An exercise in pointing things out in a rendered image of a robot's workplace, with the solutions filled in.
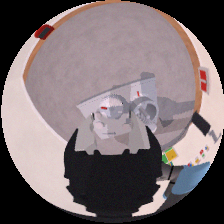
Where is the white toothed gear with red mark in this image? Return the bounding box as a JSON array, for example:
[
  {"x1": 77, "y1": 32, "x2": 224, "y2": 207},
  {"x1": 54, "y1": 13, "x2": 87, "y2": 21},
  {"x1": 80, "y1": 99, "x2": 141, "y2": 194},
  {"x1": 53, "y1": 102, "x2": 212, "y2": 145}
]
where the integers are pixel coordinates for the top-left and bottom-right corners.
[{"x1": 99, "y1": 95, "x2": 124, "y2": 119}]

